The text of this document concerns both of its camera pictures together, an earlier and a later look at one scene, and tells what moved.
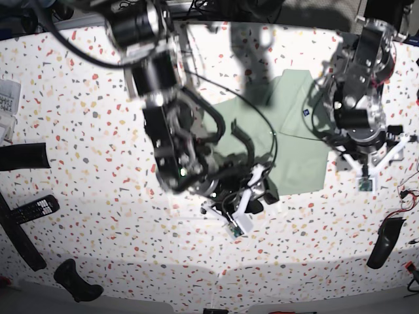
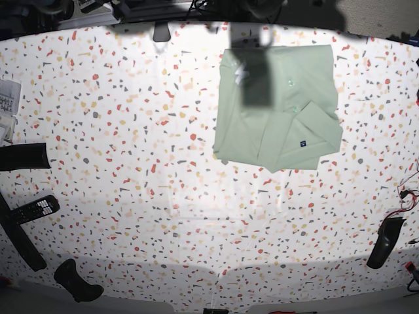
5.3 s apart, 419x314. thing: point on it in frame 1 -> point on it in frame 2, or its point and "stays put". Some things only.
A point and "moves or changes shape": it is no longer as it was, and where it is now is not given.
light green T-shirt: [284, 142] moves or changes shape
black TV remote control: [35, 209] stays put
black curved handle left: [17, 156] stays put
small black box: [205, 311] stays put
